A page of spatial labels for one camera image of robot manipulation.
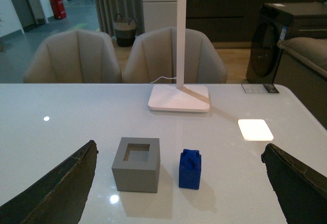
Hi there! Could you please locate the white lamp cable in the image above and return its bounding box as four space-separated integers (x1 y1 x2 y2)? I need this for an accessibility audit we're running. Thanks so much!
149 76 178 84

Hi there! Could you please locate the gray curtain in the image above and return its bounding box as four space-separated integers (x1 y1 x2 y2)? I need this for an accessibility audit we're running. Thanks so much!
94 0 144 36

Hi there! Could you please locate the beige chair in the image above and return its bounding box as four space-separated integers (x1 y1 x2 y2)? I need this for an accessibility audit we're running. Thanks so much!
23 29 122 83
123 27 227 84

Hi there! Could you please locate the blue handled part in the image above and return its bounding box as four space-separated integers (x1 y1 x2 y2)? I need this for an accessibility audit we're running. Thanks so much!
178 149 202 190

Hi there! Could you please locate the gray cube base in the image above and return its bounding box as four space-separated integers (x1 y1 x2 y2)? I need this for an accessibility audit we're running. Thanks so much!
111 137 160 193

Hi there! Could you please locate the white desk lamp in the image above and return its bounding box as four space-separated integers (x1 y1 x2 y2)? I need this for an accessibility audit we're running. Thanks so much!
148 0 210 113

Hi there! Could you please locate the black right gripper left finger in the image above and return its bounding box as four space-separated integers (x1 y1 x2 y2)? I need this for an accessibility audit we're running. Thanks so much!
1 140 98 223

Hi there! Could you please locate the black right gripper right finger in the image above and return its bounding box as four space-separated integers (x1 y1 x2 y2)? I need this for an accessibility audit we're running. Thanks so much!
261 143 326 223

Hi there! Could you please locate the black washing machine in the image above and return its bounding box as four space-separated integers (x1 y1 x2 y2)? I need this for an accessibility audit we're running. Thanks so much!
246 2 326 83

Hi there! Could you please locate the woven basket with handles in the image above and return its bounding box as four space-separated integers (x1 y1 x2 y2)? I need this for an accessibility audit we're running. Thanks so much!
113 13 137 47

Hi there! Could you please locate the right beige chair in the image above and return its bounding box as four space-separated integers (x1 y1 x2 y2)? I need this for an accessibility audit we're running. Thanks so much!
123 27 227 84

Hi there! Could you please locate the dark kitchen counter cabinet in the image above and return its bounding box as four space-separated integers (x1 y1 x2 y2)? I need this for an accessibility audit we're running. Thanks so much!
186 0 321 44

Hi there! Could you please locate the left beige chair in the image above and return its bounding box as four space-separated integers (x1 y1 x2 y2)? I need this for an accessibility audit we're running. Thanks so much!
23 29 122 83

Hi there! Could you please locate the gray sofa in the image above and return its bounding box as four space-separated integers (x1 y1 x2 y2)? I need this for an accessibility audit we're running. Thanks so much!
274 37 326 127

